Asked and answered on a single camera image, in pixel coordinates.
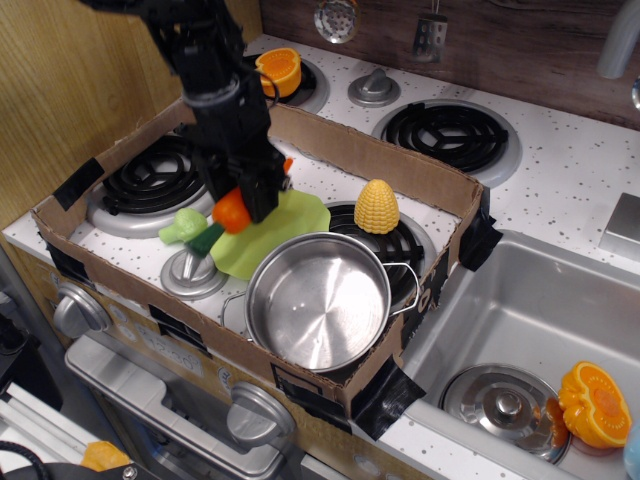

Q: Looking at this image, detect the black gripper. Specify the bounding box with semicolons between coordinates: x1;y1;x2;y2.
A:
191;79;292;224

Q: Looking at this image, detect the orange toy carrot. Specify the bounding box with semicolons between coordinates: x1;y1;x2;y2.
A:
186;186;279;259

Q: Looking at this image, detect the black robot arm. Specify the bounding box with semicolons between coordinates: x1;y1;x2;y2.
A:
87;1;287;223

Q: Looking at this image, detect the green toy broccoli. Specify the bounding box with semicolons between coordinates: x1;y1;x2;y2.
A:
158;208;208;244

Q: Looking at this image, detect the front left black burner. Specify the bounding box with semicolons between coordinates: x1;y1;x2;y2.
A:
87;135;213;239

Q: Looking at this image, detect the black burner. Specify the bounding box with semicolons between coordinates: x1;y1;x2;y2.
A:
372;100;523;188
87;135;213;239
243;54;329;113
327;201;437;313

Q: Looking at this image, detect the silver stovetop knob front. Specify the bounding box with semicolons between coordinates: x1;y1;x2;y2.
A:
160;250;229;300

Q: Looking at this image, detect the silver stovetop knob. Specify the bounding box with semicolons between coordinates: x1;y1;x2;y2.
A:
160;250;229;300
347;68;401;108

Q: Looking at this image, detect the back left black burner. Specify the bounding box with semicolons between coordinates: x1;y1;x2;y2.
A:
243;54;329;113

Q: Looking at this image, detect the orange toy pumpkin half on burner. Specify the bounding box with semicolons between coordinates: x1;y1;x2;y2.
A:
254;47;302;98

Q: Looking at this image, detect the yellow toy corn cob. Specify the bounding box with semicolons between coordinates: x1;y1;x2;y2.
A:
354;179;400;235

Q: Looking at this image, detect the stainless steel pot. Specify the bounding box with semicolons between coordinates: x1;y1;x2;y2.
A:
240;232;401;374

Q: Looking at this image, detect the silver stovetop knob back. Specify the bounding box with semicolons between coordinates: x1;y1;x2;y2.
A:
347;68;401;108

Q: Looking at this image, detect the front right black burner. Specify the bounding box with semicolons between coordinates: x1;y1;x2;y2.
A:
327;201;437;313

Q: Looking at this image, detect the hanging metal strainer spoon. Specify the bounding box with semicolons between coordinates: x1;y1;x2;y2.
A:
314;0;360;44

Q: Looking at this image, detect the left silver oven knob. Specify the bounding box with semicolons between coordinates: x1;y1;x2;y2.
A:
53;282;112;339

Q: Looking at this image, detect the silver oven knob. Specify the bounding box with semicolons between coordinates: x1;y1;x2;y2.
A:
53;282;112;339
226;381;296;449

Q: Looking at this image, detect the right silver oven knob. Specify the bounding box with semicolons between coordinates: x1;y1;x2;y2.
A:
226;381;296;449

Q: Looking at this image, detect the hanging metal spatula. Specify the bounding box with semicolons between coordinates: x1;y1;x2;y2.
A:
412;1;448;64

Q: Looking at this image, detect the back right black burner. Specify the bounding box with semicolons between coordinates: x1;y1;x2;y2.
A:
372;100;523;188

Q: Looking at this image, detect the cardboard fence with black tape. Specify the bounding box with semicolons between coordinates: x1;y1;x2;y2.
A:
32;100;491;439

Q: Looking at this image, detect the orange object bottom left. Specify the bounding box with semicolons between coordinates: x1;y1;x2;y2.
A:
80;440;131;472

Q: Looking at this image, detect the stainless steel sink basin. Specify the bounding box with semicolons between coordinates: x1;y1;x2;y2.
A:
403;232;639;479

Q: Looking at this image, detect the steel pot lid in sink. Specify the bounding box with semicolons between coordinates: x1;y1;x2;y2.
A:
438;364;571;464

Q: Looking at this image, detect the silver faucet base block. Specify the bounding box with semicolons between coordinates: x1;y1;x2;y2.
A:
599;193;640;262

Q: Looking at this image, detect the silver faucet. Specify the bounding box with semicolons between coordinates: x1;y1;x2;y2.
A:
597;0;639;79

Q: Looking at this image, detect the orange toy pumpkin half in sink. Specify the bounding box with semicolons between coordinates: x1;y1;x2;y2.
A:
558;361;632;449

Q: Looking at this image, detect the silver oven door handle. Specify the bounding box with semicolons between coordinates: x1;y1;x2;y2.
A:
65;336;286;479

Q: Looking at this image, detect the black cable bottom left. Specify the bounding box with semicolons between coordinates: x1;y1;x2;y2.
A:
0;439;49;480

